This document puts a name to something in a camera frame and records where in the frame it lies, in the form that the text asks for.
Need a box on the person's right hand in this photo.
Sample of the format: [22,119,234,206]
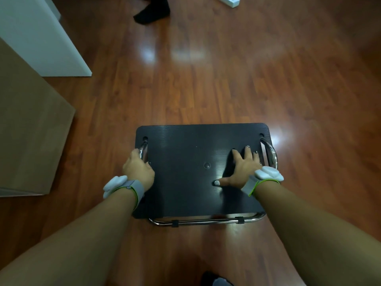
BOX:
[213,146,263,190]

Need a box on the person's left hand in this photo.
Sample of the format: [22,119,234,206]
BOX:
[122,148,155,192]

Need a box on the black footrest with chrome frame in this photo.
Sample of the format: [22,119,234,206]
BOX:
[132,123,278,227]

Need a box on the person's right forearm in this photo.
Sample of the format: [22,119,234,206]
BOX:
[253,181,381,286]

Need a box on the person's left forearm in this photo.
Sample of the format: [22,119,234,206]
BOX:
[0,187,139,286]

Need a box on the white tracker on grey wristband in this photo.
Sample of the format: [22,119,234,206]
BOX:
[103,175,146,211]
[241,166,284,197]

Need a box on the person's black shoe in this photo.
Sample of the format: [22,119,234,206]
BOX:
[200,271,234,286]

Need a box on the brown cardboard box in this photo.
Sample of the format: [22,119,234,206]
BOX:
[0,38,76,197]

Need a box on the white carton box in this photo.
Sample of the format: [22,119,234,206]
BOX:
[215,0,241,9]

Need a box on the white cabinet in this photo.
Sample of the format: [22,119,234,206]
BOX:
[0,0,92,77]

